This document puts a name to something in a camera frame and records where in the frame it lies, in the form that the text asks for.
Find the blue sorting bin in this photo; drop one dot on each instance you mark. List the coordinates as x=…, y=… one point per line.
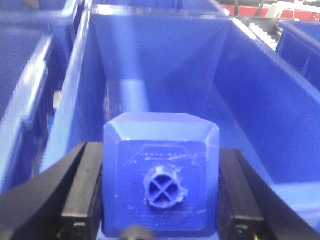
x=206, y=65

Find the blue bottle-shaped part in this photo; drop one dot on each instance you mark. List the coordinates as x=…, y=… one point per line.
x=160, y=171

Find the blue bin, neighbour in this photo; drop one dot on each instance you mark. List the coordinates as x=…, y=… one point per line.
x=299, y=46
x=36, y=41

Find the blue bin, left neighbour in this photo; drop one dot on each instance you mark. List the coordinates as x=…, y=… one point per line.
x=36, y=41

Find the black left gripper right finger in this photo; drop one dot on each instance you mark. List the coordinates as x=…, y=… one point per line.
x=248, y=208

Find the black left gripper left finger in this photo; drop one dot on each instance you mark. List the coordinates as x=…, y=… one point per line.
x=62, y=203

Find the blue bin, right neighbour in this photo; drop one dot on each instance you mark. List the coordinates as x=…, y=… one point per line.
x=299, y=46

